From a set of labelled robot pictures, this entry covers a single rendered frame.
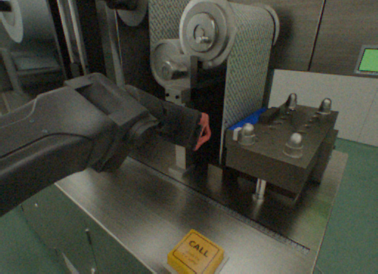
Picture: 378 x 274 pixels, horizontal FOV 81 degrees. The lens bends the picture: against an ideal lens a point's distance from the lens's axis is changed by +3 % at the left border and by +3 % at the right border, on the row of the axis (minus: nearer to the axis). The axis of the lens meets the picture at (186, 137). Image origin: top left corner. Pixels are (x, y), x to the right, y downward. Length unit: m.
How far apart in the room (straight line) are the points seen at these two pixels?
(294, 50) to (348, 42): 0.13
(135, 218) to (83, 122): 0.34
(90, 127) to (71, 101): 0.03
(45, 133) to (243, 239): 0.38
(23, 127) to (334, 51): 0.73
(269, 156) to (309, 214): 0.16
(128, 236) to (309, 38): 0.70
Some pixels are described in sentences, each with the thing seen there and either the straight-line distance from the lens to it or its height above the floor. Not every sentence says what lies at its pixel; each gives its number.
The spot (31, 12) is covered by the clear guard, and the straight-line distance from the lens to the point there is 1.35.
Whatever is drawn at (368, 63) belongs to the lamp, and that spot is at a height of 1.18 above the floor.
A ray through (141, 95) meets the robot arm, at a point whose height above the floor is 1.18.
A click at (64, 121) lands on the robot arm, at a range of 0.20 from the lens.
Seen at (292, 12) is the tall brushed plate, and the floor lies 1.30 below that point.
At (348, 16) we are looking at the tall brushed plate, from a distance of 0.77.
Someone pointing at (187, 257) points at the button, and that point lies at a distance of 0.41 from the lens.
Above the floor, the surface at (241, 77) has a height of 1.15.
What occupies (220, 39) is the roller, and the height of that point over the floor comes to 1.24.
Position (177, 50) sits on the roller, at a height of 1.21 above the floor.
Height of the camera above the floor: 1.25
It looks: 26 degrees down
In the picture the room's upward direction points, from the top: straight up
